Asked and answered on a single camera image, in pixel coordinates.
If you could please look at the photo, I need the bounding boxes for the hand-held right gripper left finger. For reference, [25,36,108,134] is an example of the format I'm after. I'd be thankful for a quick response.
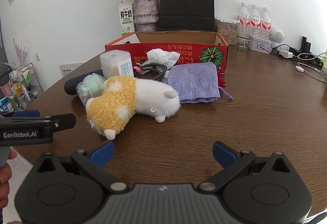
[32,140,129,194]

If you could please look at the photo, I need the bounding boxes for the metal rack with toiletries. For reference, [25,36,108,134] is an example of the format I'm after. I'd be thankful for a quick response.
[0,62,44,114]

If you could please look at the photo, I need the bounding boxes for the purple cloth drawstring pouch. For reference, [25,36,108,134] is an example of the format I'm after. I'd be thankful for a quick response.
[167,62,234,104]

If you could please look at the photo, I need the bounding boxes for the white plastic jar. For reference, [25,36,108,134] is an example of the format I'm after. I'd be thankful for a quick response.
[100,50,134,79]

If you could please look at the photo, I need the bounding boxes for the white green milk carton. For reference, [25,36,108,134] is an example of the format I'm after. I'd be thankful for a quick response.
[120,0,135,37]

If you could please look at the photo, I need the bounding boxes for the red artificial rose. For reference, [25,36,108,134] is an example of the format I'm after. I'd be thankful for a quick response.
[217,71,228,89]

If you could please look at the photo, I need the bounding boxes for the purple mottled vase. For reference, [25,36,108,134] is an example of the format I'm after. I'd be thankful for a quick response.
[132,0,159,32]

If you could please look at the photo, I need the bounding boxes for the white tissue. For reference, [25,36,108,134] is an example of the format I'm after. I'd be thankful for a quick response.
[146,48,180,70]

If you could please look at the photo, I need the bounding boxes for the clear seed container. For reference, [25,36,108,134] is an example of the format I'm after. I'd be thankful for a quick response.
[215,17,238,46]

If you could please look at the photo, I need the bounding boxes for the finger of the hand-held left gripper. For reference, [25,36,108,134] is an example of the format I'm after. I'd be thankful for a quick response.
[11,110,41,118]
[50,113,76,137]

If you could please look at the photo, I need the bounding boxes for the person's left hand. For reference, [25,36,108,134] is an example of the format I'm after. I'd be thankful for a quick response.
[0,149,17,214]

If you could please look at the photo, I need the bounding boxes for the white cable with puck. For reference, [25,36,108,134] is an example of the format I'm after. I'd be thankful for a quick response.
[295,62,327,84]

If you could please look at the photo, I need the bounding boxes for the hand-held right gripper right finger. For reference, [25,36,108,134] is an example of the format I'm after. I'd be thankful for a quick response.
[198,140,292,194]

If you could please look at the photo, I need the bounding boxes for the purple dried grass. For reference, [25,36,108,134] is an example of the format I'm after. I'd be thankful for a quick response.
[13,38,30,68]

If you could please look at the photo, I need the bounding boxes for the red orange cardboard box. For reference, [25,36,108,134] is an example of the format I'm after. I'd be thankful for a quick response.
[105,31,229,72]

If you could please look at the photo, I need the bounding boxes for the clear glass cup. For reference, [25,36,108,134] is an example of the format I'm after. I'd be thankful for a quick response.
[236,23,254,51]

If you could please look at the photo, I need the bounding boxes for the white round speaker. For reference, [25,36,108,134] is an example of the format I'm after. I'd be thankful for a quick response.
[270,28,284,43]

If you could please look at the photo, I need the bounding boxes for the white tin box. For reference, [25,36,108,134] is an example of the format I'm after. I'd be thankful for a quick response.
[249,35,272,54]

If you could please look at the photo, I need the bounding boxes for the yellow white plush toy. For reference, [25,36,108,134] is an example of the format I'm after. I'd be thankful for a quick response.
[85,76,182,141]

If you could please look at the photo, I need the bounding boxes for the black upright device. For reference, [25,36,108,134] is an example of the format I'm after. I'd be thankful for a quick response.
[300,36,311,53]

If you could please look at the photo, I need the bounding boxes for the green mesh bath sponge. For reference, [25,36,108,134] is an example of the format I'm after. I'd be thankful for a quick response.
[76,73,105,105]

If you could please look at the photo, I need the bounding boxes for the black braided cable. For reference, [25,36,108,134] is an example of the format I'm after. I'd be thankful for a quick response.
[133,63,169,84]

